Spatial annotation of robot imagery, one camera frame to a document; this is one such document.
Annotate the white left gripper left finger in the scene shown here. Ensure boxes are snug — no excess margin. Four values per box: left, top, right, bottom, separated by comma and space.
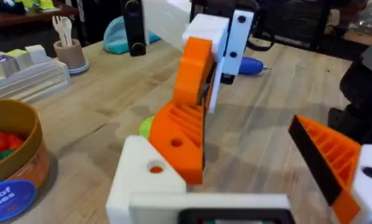
106, 135, 187, 224

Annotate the white orange left gripper right finger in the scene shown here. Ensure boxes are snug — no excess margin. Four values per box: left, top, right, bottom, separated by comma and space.
287, 114, 372, 224

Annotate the blue electric screwdriver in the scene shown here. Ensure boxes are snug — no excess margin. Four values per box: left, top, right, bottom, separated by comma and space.
238, 56, 271, 76

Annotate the teal soft bag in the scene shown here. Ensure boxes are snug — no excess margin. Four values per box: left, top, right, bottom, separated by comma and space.
102, 16, 162, 55

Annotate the brown toy tub with toys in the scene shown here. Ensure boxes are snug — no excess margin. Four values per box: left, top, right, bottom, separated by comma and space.
0, 99, 50, 223

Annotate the beige cup with blue base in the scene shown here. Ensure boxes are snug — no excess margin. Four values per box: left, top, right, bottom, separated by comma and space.
53, 39, 90, 76

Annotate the white rack with toy blocks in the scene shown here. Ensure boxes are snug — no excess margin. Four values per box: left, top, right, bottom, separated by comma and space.
0, 44, 72, 104

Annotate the white spoon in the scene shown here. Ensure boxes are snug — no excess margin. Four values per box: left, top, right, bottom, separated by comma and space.
60, 16, 73, 47

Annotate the white fork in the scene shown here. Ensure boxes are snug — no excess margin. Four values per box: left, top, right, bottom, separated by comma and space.
51, 15, 67, 47

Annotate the dark wooden side table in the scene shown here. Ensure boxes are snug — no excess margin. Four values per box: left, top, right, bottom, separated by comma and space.
0, 0, 80, 32

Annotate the black metal frame furniture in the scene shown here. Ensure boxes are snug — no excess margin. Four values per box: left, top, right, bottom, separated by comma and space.
247, 0, 333, 52

